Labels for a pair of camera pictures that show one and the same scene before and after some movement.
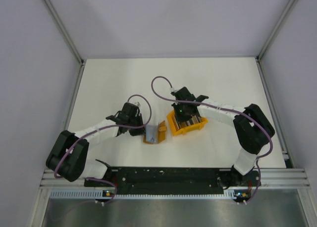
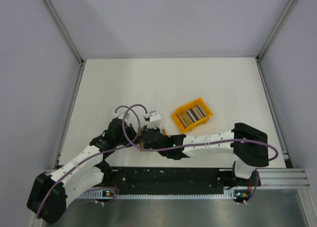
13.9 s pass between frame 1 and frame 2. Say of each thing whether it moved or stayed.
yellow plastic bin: moved
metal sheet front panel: stayed
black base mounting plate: stayed
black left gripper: moved
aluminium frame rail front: stayed
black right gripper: moved
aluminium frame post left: stayed
